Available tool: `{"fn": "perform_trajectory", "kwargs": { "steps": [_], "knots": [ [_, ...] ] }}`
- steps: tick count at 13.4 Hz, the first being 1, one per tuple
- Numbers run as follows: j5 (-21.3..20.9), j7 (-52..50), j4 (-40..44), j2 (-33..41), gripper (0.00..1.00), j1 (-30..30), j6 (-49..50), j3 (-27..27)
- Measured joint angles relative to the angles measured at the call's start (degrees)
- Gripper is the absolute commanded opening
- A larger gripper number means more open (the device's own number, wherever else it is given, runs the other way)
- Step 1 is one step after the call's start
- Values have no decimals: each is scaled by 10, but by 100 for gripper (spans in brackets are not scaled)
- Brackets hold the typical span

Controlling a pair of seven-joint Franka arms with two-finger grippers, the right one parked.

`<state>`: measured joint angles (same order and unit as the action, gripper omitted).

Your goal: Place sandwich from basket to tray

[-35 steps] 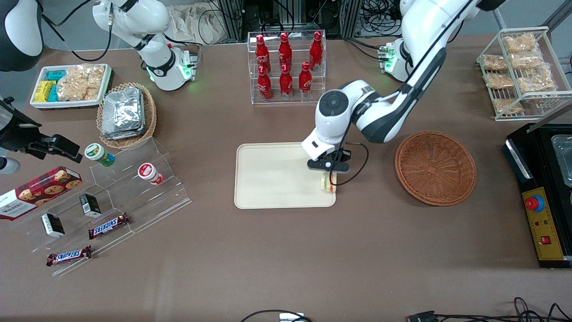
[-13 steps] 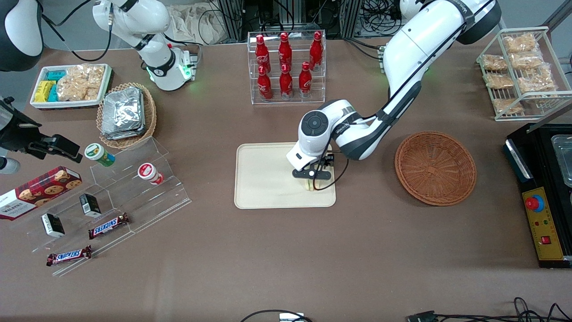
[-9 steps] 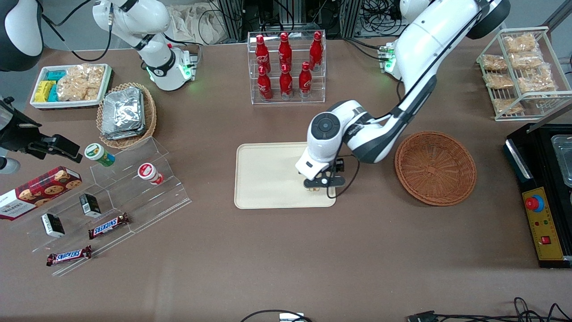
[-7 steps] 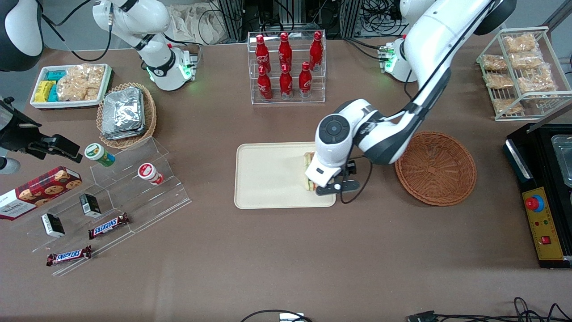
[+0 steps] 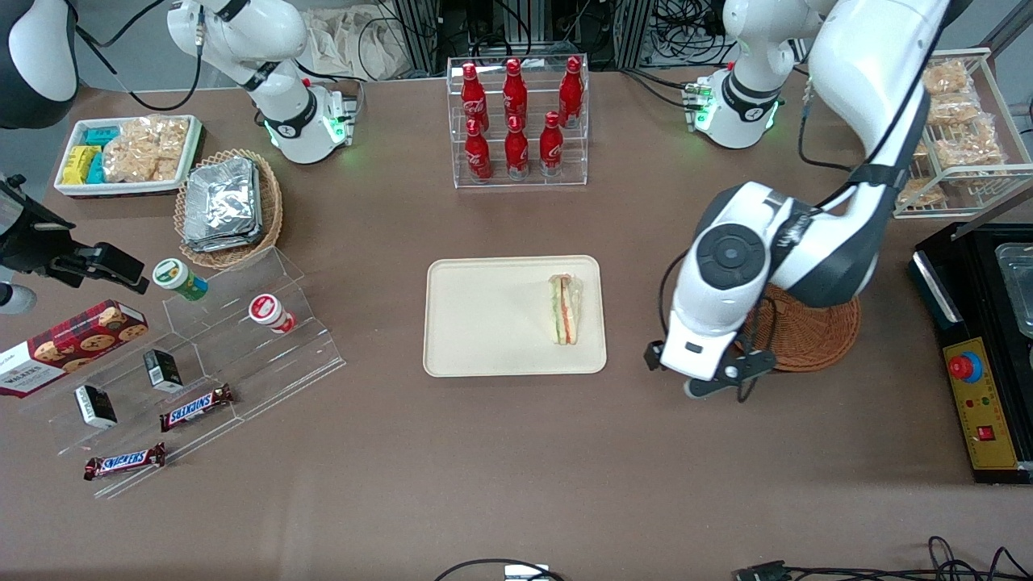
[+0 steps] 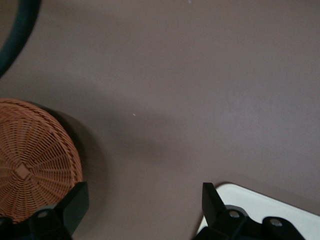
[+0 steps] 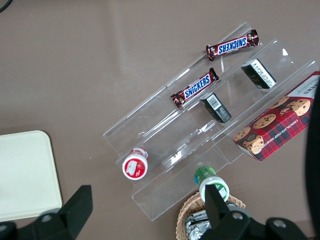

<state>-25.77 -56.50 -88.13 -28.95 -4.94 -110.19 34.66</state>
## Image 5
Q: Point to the clear plastic container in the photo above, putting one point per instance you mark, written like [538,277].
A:
[1018,290]

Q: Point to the clear bag of crackers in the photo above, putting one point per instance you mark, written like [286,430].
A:
[145,149]

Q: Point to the green lid snack cup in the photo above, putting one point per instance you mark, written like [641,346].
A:
[176,276]

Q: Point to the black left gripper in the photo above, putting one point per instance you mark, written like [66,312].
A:
[650,358]

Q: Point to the beige plastic tray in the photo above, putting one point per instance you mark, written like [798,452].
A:
[484,323]

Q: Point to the beige cloth bag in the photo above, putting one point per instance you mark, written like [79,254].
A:
[347,40]

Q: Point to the red cola bottle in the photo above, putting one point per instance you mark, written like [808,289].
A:
[478,157]
[570,93]
[515,93]
[473,97]
[551,149]
[516,153]

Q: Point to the snickers chocolate bar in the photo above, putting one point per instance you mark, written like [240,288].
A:
[196,407]
[125,461]

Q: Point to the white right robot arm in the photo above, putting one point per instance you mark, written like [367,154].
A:
[242,32]

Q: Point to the clear acrylic bottle rack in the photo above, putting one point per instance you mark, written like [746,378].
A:
[533,181]

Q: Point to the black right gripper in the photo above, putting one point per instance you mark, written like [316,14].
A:
[28,240]

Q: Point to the red emergency stop button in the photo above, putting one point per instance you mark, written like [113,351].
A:
[963,367]

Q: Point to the white rectangular snack tray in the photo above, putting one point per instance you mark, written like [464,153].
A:
[186,173]

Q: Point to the yellow control panel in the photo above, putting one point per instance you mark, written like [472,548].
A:
[980,403]

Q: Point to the white plug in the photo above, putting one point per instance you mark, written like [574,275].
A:
[526,573]

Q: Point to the clear acrylic stepped stand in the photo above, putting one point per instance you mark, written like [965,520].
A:
[266,379]

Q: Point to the silver foil packet stack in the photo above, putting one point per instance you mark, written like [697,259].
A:
[222,206]

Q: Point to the round brown wicker basket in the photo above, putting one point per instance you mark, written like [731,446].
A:
[807,339]

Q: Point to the triangle sandwich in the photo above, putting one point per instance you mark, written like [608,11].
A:
[565,311]

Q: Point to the yellow snack pack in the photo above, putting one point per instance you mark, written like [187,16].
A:
[77,165]

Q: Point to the aluminium frame rack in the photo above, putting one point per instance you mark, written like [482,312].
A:
[420,32]

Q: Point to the small black box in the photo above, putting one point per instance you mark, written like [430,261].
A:
[164,371]
[95,406]

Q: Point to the red lid snack cup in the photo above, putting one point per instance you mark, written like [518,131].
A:
[268,311]

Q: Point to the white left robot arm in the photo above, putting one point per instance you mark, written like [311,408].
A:
[863,48]

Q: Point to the oval wicker basket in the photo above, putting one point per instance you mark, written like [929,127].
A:
[273,210]

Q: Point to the red tartan cookie box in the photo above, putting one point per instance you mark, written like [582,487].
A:
[73,347]

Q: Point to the teal snack pack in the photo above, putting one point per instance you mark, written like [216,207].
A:
[97,169]
[102,135]

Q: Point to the black machine housing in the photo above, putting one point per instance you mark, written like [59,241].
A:
[952,274]

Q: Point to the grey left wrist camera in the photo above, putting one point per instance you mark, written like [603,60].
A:
[710,387]

